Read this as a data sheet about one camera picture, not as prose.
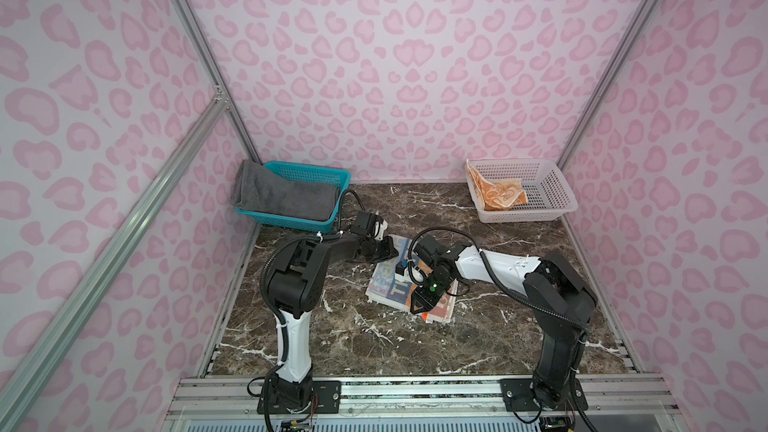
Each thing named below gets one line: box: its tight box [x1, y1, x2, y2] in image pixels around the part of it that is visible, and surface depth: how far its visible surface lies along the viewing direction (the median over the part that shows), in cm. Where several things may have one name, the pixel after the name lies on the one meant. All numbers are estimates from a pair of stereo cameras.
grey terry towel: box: [230, 160, 339, 220], surface depth 112 cm
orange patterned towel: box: [466, 158, 529, 211], surface depth 111 cm
